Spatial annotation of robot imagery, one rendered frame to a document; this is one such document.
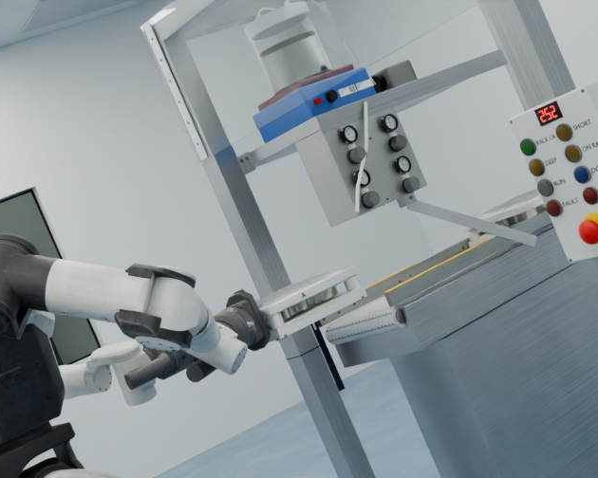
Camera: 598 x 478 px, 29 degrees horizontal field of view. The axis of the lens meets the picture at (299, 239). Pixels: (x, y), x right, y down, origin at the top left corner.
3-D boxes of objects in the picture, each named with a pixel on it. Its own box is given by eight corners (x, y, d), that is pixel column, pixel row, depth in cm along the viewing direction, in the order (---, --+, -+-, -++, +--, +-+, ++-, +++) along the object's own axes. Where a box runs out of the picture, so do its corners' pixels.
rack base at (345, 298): (305, 315, 269) (300, 304, 269) (367, 295, 249) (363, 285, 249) (221, 356, 255) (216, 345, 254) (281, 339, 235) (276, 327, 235)
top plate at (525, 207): (531, 210, 283) (527, 202, 283) (463, 233, 303) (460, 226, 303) (589, 180, 298) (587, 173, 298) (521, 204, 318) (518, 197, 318)
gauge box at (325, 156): (359, 216, 246) (321, 129, 246) (330, 228, 255) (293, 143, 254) (428, 185, 259) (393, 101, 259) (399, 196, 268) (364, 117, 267)
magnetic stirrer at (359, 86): (317, 117, 250) (300, 78, 250) (264, 145, 267) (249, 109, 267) (382, 93, 262) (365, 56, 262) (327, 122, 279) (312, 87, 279)
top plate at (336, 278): (296, 295, 269) (292, 286, 269) (358, 274, 249) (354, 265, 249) (212, 334, 254) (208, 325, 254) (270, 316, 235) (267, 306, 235)
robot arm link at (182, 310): (225, 310, 210) (206, 280, 191) (214, 365, 207) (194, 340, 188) (168, 301, 211) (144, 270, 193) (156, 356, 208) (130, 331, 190)
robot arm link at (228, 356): (214, 303, 226) (190, 318, 215) (263, 328, 223) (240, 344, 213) (196, 354, 229) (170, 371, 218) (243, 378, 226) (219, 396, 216)
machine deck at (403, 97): (323, 133, 246) (315, 116, 246) (232, 181, 276) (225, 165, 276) (508, 64, 283) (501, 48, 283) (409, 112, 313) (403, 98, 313)
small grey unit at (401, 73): (390, 92, 271) (380, 68, 271) (372, 102, 277) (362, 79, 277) (420, 82, 278) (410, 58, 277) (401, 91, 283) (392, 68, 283)
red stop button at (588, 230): (601, 243, 182) (590, 219, 181) (582, 248, 185) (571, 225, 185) (617, 233, 184) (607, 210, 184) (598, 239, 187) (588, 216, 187)
